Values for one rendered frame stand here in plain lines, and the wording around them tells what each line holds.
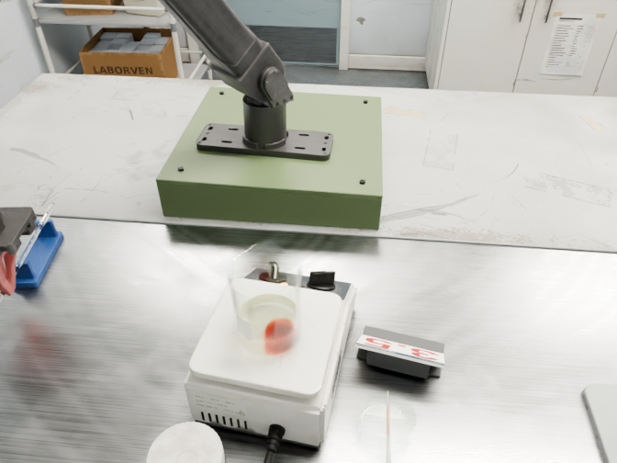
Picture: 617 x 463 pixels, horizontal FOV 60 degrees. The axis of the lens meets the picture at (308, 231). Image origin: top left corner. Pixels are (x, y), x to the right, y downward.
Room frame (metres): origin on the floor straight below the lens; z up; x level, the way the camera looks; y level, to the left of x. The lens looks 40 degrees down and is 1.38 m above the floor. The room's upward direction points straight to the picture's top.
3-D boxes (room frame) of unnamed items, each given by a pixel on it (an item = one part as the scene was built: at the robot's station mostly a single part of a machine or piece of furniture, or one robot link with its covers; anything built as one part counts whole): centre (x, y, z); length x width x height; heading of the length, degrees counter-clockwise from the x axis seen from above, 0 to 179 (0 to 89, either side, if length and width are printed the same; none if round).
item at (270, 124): (0.71, 0.06, 1.00); 0.20 x 0.07 x 0.08; 82
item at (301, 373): (0.32, 0.04, 0.98); 0.12 x 0.12 x 0.01; 77
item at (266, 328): (0.32, 0.04, 1.03); 0.07 x 0.06 x 0.08; 2
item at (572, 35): (2.60, -1.28, 0.40); 0.24 x 0.01 x 0.30; 84
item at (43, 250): (0.51, 0.35, 0.92); 0.10 x 0.03 x 0.04; 1
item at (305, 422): (0.35, 0.03, 0.94); 0.22 x 0.13 x 0.08; 167
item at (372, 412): (0.28, -0.07, 0.91); 0.06 x 0.06 x 0.02
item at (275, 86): (0.70, 0.07, 1.06); 0.09 x 0.06 x 0.06; 44
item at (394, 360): (0.36, -0.10, 0.92); 0.09 x 0.06 x 0.04; 73
